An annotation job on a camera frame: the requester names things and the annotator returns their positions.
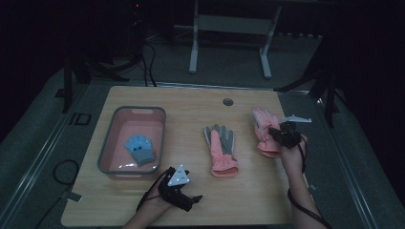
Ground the black hanging cable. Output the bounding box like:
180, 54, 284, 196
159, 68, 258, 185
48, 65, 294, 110
139, 41, 158, 88

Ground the pink ski glove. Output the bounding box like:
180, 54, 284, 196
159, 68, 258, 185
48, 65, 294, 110
203, 123, 240, 178
251, 106, 283, 158

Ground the person's right hand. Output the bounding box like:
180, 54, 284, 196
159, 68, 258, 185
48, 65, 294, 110
279, 135, 309, 175

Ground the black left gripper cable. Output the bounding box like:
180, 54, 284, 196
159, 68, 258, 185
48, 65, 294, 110
136, 166, 176, 213

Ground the blue grey glove with pompoms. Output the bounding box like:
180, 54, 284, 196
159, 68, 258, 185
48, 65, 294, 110
125, 135, 157, 167

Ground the grey tape piece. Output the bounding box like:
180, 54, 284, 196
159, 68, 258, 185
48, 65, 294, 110
66, 191, 83, 203

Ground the pink basin with grey rim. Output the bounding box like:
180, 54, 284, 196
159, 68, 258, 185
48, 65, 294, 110
96, 106, 167, 179

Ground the plain blue grey knit glove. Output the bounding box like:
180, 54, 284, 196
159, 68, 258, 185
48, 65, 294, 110
123, 136, 137, 153

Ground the white metal desk frame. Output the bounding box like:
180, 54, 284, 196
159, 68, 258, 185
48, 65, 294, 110
188, 0, 283, 80

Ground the person's left hand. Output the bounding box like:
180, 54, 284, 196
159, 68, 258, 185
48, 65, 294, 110
139, 180, 176, 220

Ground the black floor cable loop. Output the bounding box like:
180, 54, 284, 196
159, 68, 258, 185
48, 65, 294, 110
34, 158, 81, 229

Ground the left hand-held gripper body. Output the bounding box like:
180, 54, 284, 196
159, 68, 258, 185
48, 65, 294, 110
158, 163, 196, 213

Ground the black tripod stand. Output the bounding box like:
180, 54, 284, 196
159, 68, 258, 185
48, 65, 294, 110
274, 60, 340, 129
61, 31, 147, 115

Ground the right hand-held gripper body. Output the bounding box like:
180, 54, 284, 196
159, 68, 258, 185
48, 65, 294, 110
268, 114, 312, 150

